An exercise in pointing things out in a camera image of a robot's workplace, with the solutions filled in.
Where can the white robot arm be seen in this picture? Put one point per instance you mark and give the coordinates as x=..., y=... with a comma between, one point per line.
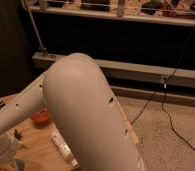
x=85, y=111

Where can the cluttered background shelf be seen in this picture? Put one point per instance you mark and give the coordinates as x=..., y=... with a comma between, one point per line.
x=148, y=11

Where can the orange toy carrot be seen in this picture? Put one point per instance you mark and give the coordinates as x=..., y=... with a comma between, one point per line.
x=18, y=134

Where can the white tube of cream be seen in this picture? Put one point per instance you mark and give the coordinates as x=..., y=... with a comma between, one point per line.
x=64, y=148

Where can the red ceramic bowl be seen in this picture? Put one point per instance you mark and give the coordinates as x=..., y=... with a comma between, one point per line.
x=42, y=116

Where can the black rectangular stapler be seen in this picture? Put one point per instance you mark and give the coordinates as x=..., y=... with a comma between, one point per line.
x=2, y=104

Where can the thin metal pole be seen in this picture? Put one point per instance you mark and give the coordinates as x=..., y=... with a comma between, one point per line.
x=41, y=45

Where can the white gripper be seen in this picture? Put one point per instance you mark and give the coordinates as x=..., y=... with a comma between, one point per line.
x=8, y=148

